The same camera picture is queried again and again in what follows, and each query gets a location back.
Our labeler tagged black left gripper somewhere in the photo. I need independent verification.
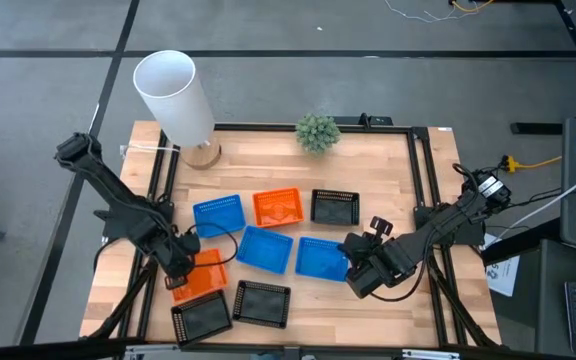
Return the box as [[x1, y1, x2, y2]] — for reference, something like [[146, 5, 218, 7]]
[[151, 227, 195, 293]]

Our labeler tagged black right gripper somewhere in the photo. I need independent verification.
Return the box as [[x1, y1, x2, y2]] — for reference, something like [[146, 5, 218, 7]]
[[337, 215, 420, 287]]

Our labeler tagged orange plastic basket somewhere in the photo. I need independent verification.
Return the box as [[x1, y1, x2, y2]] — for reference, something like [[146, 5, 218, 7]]
[[170, 248, 230, 305], [251, 186, 306, 230]]

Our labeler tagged black plastic basket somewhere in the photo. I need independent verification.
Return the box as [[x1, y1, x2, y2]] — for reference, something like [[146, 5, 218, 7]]
[[310, 188, 362, 227], [231, 278, 293, 330], [170, 289, 234, 348]]

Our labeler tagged blue plastic basket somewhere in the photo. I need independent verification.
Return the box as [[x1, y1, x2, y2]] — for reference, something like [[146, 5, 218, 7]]
[[235, 224, 295, 276], [294, 235, 353, 284], [192, 193, 247, 240]]

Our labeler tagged green potted plant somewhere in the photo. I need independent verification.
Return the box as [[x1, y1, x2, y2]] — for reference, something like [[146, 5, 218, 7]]
[[295, 112, 343, 157]]

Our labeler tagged round wooden lamp base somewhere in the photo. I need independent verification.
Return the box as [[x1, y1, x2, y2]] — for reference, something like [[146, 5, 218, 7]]
[[178, 139, 223, 172]]

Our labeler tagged white paper sheet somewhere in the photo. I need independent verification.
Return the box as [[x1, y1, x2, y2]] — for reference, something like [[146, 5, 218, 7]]
[[483, 233, 521, 298]]

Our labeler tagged white cylindrical lamp shade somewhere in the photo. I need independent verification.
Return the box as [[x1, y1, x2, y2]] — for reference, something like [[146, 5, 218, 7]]
[[132, 49, 217, 149]]

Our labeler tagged black floor stand foot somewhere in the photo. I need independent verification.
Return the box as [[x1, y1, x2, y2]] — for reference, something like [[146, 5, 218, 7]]
[[510, 121, 566, 137]]

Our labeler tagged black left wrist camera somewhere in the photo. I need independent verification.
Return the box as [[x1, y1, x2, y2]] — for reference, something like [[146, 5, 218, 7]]
[[177, 232, 203, 259]]

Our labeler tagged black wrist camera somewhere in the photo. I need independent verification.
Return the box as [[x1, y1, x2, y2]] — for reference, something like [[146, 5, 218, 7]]
[[345, 264, 387, 300], [177, 232, 203, 259]]

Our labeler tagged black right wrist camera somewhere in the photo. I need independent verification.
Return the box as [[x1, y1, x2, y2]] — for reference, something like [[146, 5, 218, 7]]
[[345, 264, 387, 300]]

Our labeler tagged black right camera cable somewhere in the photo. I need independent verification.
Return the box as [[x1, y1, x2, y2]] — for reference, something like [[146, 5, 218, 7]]
[[367, 244, 432, 303]]

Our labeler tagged black camera cable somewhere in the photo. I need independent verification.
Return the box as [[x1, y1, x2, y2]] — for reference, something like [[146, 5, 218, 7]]
[[182, 221, 240, 269], [367, 244, 432, 303]]

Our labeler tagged black left camera cable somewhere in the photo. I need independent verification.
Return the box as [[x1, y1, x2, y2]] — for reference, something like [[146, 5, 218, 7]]
[[182, 221, 240, 269]]

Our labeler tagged silver metal bracket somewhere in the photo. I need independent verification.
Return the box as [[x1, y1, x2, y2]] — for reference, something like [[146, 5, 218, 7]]
[[124, 343, 180, 360], [401, 348, 462, 360]]

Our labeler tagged white lamp cable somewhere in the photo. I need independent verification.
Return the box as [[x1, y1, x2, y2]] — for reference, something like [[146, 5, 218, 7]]
[[119, 142, 182, 156]]

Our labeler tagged black aluminium table frame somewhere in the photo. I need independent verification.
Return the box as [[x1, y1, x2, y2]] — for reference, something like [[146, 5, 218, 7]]
[[80, 121, 504, 352]]

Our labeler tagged yellow extension cord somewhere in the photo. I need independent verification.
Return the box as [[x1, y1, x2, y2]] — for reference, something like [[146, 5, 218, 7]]
[[499, 154, 564, 174]]

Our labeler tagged long white cable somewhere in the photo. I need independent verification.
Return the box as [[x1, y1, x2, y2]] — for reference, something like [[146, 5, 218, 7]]
[[494, 160, 576, 244]]

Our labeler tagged white floor cable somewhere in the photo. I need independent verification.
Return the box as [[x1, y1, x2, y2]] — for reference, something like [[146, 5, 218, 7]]
[[383, 0, 475, 24]]

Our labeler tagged yellow floor cable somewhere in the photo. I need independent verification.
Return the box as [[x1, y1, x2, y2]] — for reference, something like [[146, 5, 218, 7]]
[[449, 0, 495, 14]]

